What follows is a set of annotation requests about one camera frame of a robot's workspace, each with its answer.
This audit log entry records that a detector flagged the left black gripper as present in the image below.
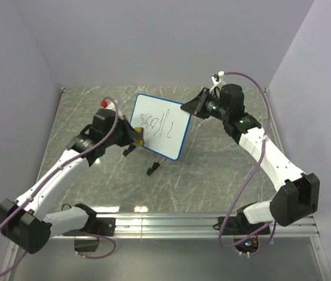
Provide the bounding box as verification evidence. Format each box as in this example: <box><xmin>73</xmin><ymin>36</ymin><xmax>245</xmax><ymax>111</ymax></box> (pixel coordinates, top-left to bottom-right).
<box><xmin>104</xmin><ymin>115</ymin><xmax>141</xmax><ymax>148</ymax></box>

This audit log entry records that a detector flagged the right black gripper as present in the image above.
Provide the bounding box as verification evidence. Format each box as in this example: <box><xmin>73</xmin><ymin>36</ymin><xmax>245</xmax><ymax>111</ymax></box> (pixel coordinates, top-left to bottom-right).
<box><xmin>180</xmin><ymin>88</ymin><xmax>229</xmax><ymax>122</ymax></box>

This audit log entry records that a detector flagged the yellow eraser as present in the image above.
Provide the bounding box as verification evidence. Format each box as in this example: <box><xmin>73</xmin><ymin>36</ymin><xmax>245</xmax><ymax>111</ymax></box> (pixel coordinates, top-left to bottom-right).
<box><xmin>133</xmin><ymin>127</ymin><xmax>144</xmax><ymax>146</ymax></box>

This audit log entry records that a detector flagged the blue framed whiteboard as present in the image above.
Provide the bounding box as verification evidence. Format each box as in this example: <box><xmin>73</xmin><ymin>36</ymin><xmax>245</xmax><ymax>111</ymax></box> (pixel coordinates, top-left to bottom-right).
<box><xmin>130</xmin><ymin>93</ymin><xmax>191</xmax><ymax>161</ymax></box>

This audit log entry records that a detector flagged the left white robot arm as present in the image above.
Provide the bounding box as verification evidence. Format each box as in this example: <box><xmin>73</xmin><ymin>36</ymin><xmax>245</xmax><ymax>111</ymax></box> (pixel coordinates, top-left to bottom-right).
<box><xmin>0</xmin><ymin>109</ymin><xmax>144</xmax><ymax>254</ymax></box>

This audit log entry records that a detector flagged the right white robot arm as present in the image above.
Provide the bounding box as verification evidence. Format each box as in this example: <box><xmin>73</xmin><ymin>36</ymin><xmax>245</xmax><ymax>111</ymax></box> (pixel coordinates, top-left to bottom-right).
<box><xmin>180</xmin><ymin>84</ymin><xmax>320</xmax><ymax>234</ymax></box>

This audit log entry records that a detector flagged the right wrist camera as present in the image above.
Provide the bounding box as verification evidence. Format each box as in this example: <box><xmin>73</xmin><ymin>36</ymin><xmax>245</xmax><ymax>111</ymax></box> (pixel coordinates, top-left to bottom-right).
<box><xmin>211</xmin><ymin>71</ymin><xmax>226</xmax><ymax>88</ymax></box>

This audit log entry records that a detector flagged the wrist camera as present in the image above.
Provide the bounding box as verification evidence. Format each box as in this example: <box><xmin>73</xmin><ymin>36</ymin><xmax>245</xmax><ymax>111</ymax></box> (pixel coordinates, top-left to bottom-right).
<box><xmin>100</xmin><ymin>99</ymin><xmax>119</xmax><ymax>111</ymax></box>
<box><xmin>211</xmin><ymin>71</ymin><xmax>226</xmax><ymax>88</ymax></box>

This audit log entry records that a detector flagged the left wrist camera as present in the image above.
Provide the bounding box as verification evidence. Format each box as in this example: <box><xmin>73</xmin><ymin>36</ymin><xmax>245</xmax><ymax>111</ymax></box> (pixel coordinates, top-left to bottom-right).
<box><xmin>100</xmin><ymin>99</ymin><xmax>119</xmax><ymax>111</ymax></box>

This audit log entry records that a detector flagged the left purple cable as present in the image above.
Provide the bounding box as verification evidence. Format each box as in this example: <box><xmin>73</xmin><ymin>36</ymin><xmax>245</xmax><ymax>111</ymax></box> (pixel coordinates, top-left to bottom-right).
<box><xmin>0</xmin><ymin>97</ymin><xmax>119</xmax><ymax>279</ymax></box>

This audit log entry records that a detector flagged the purple cable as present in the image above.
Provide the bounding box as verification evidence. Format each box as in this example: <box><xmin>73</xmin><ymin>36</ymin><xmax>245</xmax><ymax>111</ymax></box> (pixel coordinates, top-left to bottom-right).
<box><xmin>218</xmin><ymin>71</ymin><xmax>277</xmax><ymax>257</ymax></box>
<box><xmin>0</xmin><ymin>97</ymin><xmax>119</xmax><ymax>279</ymax></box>

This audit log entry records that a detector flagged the aluminium side rail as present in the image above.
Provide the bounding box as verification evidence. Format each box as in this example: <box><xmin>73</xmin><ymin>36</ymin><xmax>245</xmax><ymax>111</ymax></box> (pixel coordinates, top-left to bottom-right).
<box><xmin>261</xmin><ymin>87</ymin><xmax>305</xmax><ymax>214</ymax></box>

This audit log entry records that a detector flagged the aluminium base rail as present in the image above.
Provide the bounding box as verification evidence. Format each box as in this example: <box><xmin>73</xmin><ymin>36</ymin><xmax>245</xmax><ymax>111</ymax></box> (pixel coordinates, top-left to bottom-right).
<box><xmin>48</xmin><ymin>213</ymin><xmax>320</xmax><ymax>239</ymax></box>

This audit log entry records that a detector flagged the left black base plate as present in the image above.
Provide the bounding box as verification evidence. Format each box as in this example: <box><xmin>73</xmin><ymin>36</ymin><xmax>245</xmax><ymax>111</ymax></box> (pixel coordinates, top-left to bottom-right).
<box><xmin>63</xmin><ymin>217</ymin><xmax>116</xmax><ymax>237</ymax></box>

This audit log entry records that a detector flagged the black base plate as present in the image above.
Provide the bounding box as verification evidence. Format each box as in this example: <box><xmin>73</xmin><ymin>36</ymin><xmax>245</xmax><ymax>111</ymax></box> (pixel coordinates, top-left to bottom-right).
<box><xmin>63</xmin><ymin>217</ymin><xmax>116</xmax><ymax>237</ymax></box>
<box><xmin>212</xmin><ymin>216</ymin><xmax>271</xmax><ymax>236</ymax></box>

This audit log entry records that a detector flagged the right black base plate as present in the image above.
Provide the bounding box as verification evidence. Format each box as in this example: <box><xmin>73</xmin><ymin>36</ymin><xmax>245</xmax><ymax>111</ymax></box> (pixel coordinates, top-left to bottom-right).
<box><xmin>212</xmin><ymin>216</ymin><xmax>271</xmax><ymax>236</ymax></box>

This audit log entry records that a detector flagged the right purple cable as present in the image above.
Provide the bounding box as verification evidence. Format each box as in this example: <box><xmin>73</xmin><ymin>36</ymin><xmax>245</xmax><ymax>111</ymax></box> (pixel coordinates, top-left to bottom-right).
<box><xmin>218</xmin><ymin>71</ymin><xmax>277</xmax><ymax>257</ymax></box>

